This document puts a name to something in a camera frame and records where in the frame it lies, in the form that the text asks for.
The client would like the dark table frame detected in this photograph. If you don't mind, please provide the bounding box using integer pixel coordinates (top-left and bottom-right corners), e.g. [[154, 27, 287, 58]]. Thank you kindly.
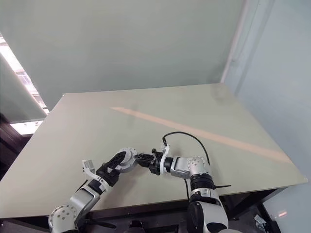
[[0, 186, 302, 233]]

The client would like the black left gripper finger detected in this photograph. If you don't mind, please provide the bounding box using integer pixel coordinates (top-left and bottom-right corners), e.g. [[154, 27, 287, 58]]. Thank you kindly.
[[110, 167, 123, 179], [104, 150, 130, 171]]

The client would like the white window sill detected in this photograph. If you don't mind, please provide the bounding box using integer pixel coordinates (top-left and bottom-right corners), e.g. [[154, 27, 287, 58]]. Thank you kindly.
[[11, 118, 46, 134]]

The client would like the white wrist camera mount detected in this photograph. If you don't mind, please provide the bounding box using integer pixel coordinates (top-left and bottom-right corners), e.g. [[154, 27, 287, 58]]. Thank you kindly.
[[159, 143, 171, 176], [81, 159, 107, 192]]

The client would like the black round knob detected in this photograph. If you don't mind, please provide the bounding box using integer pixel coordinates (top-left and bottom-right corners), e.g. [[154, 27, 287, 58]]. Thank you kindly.
[[129, 219, 144, 231]]

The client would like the dark brown cabinet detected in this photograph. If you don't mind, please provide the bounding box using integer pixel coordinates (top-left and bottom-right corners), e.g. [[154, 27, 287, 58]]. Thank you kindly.
[[0, 113, 32, 170]]

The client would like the grey green roller blind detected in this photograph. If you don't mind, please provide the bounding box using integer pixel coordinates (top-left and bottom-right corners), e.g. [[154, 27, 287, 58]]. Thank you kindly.
[[0, 52, 49, 122]]

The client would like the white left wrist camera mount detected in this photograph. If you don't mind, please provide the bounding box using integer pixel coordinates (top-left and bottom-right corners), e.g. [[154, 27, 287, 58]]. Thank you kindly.
[[81, 159, 107, 192]]

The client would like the grey round gear disc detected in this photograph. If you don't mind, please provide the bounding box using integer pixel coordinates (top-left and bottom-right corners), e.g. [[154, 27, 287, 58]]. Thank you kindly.
[[121, 147, 138, 161]]

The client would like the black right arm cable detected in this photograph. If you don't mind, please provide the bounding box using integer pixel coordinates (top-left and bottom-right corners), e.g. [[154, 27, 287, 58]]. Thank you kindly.
[[161, 131, 211, 202]]

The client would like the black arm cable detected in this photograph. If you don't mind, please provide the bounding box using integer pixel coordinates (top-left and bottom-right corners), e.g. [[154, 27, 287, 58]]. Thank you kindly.
[[72, 178, 98, 231], [161, 131, 211, 202]]

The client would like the silver motor stator housing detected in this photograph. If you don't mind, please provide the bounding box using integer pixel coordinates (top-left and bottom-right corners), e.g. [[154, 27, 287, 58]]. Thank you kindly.
[[116, 147, 139, 174]]

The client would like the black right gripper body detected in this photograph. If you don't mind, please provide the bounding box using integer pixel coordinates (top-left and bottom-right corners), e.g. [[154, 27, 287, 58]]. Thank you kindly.
[[148, 148, 163, 176]]

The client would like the grey caster wheel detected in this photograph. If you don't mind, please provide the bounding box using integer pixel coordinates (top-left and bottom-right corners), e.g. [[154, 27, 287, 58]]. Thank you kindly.
[[254, 215, 267, 231]]

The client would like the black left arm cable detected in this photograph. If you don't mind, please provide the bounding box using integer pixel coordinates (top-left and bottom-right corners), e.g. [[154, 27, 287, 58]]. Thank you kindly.
[[72, 178, 98, 231]]

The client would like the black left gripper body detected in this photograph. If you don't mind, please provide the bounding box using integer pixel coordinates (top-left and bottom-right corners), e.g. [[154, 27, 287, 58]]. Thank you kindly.
[[96, 164, 121, 188]]

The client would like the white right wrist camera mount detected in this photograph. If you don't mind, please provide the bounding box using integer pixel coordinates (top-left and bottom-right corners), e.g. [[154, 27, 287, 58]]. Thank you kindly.
[[159, 143, 171, 176]]

